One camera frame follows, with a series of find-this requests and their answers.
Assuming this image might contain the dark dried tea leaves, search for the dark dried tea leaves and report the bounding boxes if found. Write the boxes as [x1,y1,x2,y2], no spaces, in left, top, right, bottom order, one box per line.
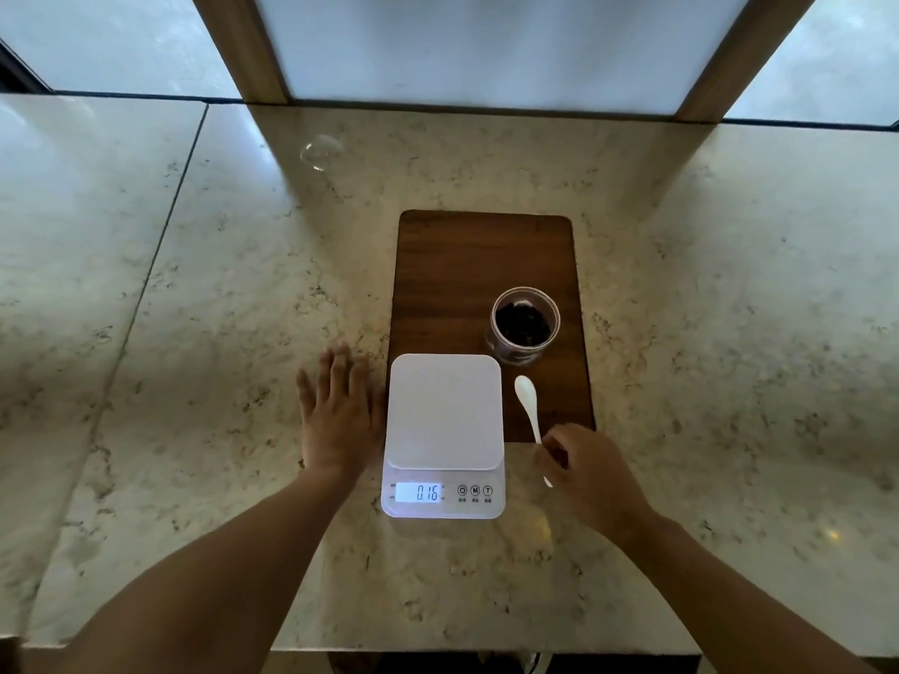
[495,301,552,347]

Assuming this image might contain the small clear glass lid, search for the small clear glass lid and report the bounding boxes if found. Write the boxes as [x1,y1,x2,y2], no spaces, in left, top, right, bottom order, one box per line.
[300,134,346,172]

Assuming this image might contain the dark wooden board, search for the dark wooden board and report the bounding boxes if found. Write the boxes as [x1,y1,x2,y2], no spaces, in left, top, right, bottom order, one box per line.
[385,209,597,443]

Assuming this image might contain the wooden window post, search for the wooden window post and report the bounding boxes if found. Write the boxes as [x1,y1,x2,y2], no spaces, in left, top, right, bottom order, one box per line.
[674,0,821,124]
[190,0,290,106]

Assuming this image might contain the clear glass jar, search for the clear glass jar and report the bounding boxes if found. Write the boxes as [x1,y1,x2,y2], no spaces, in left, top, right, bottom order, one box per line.
[486,286,561,367]

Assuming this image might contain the white digital kitchen scale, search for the white digital kitchen scale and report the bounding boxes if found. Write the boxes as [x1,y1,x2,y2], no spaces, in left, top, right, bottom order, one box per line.
[380,353,507,520]

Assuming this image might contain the person's left hand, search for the person's left hand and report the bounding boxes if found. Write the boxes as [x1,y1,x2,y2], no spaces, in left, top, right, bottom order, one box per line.
[295,343,386,481]

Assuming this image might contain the person's left forearm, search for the person's left forearm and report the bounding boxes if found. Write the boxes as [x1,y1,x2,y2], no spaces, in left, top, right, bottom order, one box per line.
[52,469,361,674]

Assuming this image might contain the white plastic spoon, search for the white plastic spoon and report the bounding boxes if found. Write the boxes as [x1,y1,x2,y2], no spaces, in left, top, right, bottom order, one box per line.
[514,375,553,489]

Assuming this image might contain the person's right hand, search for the person's right hand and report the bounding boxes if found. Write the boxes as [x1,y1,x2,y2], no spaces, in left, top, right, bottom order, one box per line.
[536,423,656,548]

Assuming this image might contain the person's right forearm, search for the person's right forearm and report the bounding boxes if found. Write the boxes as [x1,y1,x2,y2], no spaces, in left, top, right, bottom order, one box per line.
[618,513,882,674]

